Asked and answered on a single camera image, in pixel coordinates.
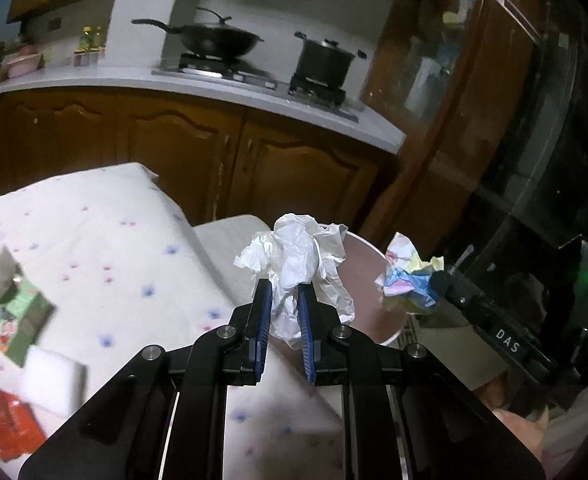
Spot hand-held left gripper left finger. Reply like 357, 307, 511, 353
19, 279, 275, 480

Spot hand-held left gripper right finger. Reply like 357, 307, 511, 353
297, 283, 546, 480

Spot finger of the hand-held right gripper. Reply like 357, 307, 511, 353
431, 270, 481, 317

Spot colourful paper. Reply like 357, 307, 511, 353
374, 232, 447, 313

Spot white paper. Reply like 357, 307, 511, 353
233, 213, 356, 350

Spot white round bin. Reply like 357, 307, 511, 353
341, 230, 410, 348

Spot green snack packet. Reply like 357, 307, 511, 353
0, 305, 50, 367

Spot person's right hand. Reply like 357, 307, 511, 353
493, 409, 549, 477

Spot white dotted cloth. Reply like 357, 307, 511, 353
0, 162, 355, 480

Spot wooden lower kitchen cabinets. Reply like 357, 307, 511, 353
0, 85, 400, 241

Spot white foam block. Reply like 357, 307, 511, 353
19, 345, 88, 417

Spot gas stove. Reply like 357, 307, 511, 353
151, 52, 360, 123

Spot black cooking pot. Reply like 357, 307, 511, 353
294, 31, 367, 86

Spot red packet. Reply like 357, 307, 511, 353
0, 382, 46, 462

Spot black wok with lid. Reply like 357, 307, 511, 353
131, 7, 265, 59

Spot white kitchen countertop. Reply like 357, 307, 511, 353
0, 62, 407, 156

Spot seasoning bottle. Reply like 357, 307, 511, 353
93, 25, 107, 67
78, 26, 94, 67

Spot pink container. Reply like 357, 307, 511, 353
4, 45, 45, 79

